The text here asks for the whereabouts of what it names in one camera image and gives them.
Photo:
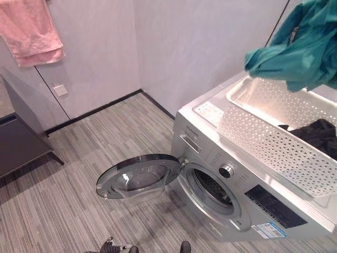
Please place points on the round glass washer door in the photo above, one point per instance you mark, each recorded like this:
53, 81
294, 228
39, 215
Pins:
137, 179

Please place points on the white perforated laundry basket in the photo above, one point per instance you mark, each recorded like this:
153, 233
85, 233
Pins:
266, 137

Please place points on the teal garment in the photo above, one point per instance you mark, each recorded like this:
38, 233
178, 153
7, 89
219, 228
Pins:
300, 55

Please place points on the washer detergent drawer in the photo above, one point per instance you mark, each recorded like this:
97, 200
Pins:
190, 141

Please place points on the white sticker on washer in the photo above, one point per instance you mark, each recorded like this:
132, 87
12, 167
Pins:
209, 110

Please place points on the chrome washer control knob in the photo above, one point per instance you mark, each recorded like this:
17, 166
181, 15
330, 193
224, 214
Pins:
227, 170

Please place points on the black skirting board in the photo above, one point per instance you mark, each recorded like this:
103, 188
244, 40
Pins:
100, 109

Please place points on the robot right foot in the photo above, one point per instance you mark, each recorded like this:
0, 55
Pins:
185, 247

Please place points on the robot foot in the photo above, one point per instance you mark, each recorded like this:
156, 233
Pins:
185, 247
116, 247

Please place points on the silver front-load washing machine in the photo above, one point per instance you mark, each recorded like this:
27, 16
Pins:
266, 203

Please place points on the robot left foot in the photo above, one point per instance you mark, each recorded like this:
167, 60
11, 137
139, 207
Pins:
116, 247

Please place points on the blue energy label sticker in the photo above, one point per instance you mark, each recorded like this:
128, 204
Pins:
267, 229

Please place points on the black garment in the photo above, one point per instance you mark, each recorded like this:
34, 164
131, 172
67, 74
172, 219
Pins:
316, 133

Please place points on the dark grey cabinet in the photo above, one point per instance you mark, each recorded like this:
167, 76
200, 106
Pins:
21, 131

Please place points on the pink towel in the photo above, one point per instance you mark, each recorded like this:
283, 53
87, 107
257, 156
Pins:
31, 31

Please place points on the white wall socket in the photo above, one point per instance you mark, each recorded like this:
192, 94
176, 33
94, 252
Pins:
60, 90

